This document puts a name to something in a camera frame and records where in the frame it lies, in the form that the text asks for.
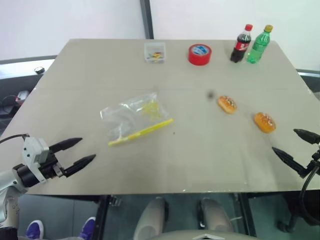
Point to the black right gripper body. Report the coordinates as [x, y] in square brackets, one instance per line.
[315, 165]

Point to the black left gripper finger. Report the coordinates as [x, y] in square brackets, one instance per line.
[80, 163]
[65, 144]

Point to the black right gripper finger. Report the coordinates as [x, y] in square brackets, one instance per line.
[308, 136]
[290, 161]

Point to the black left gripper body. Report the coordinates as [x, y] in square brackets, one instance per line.
[51, 168]

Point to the orange sesame bread bun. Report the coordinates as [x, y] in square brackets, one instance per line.
[265, 122]
[227, 104]

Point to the clear yellow-zipper plastic bag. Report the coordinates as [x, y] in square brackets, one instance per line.
[130, 112]

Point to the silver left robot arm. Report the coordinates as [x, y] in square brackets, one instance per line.
[25, 176]

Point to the dark side counter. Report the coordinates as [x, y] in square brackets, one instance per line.
[312, 80]
[15, 80]

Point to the purple shoe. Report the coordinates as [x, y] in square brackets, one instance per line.
[35, 228]
[88, 226]

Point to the black caster wheel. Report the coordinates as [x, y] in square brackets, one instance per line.
[287, 225]

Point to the red and white small item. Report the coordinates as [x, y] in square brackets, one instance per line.
[22, 95]

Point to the small round black object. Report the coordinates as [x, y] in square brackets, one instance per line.
[39, 70]

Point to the grey rounded leg shape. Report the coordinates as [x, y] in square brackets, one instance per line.
[216, 215]
[150, 220]

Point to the green bottle with yellow cap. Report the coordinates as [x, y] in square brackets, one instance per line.
[257, 48]

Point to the cola bottle with red cap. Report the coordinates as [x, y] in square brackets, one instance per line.
[240, 47]

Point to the clear box of coloured pins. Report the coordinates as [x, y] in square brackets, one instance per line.
[155, 53]

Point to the red tape roll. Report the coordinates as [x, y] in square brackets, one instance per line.
[199, 57]

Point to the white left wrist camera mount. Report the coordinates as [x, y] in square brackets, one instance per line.
[32, 150]

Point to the black table frame leg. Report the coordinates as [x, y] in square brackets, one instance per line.
[246, 215]
[101, 217]

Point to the dark grey wall pillar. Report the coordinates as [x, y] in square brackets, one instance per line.
[147, 20]

